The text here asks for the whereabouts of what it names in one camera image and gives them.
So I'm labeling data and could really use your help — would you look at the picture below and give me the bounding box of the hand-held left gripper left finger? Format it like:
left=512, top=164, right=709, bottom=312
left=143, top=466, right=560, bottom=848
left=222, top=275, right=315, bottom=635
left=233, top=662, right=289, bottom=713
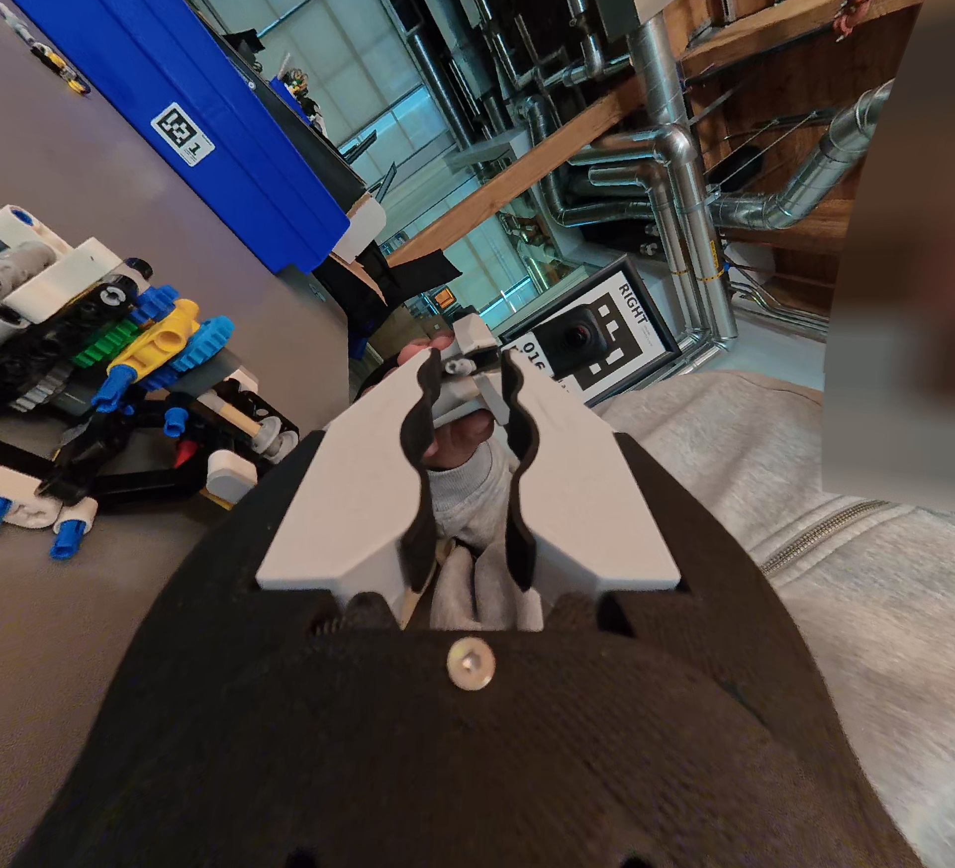
left=256, top=348, right=441, bottom=615

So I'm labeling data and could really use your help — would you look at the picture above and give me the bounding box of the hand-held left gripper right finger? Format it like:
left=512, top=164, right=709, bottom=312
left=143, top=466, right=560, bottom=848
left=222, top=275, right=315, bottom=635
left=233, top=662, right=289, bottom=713
left=498, top=349, right=682, bottom=632

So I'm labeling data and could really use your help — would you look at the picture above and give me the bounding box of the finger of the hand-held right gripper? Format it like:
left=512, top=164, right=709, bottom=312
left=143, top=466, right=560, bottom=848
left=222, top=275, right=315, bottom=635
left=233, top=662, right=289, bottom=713
left=433, top=372, right=512, bottom=430
left=448, top=312, right=499, bottom=371

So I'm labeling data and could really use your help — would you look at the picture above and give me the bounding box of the multicoloured lego model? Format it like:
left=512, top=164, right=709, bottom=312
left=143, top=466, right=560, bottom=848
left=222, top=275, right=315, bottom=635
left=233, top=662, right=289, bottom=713
left=0, top=204, right=303, bottom=559

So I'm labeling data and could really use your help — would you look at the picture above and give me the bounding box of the person's right forearm grey sleeve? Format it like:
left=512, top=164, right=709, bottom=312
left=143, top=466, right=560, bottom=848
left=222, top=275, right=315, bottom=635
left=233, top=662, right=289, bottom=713
left=427, top=439, right=523, bottom=548

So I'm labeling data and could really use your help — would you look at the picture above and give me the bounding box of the small yellow black lego piece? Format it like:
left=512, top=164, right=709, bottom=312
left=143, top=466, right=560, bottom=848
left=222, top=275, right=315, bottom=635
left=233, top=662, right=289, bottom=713
left=30, top=41, right=92, bottom=96

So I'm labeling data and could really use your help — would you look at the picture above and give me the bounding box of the person's right hand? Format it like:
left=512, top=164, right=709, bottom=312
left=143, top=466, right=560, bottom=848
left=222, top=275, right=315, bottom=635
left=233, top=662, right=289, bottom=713
left=395, top=333, right=497, bottom=472

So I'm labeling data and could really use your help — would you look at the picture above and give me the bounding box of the wooden ceiling beam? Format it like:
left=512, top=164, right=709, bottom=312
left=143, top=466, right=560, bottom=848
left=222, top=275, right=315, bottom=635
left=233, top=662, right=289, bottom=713
left=388, top=73, right=650, bottom=269

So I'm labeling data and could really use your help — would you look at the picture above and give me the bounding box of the silver insulated pipe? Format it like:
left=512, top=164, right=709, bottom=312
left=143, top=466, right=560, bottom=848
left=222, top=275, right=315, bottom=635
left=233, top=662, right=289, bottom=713
left=582, top=10, right=741, bottom=356

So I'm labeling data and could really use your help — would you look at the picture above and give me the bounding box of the person's grey hoodie torso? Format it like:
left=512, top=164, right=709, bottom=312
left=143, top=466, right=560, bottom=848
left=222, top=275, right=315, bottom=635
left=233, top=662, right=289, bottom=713
left=597, top=368, right=955, bottom=868

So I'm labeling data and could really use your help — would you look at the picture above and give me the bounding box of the blue storage bin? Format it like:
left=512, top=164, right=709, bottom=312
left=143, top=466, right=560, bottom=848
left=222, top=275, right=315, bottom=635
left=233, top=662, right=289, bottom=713
left=0, top=0, right=352, bottom=277

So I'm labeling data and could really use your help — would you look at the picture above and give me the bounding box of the red pipe clamp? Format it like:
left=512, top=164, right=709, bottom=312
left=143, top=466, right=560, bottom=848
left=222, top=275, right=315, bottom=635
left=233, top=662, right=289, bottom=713
left=834, top=0, right=883, bottom=35

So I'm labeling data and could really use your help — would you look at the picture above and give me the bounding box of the round spiral ventilation duct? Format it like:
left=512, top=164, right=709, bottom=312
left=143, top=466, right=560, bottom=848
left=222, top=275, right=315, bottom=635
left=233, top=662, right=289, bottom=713
left=709, top=81, right=896, bottom=232

